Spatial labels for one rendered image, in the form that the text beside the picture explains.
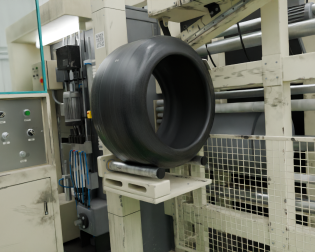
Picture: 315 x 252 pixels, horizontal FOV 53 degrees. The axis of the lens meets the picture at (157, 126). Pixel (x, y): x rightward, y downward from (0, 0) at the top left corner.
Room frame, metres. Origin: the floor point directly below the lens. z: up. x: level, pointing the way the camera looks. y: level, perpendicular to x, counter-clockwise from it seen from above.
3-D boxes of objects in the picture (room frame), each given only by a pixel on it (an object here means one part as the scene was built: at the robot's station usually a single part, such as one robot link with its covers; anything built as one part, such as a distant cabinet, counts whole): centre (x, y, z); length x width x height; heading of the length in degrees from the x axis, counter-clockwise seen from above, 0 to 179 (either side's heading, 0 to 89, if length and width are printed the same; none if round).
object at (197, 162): (1.55, -0.09, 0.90); 0.35 x 0.05 x 0.05; 44
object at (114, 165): (1.36, 0.12, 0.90); 0.35 x 0.05 x 0.05; 44
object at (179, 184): (1.46, 0.02, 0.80); 0.37 x 0.36 x 0.02; 134
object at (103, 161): (1.59, 0.14, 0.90); 0.40 x 0.03 x 0.10; 134
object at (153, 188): (1.36, 0.12, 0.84); 0.36 x 0.09 x 0.06; 44
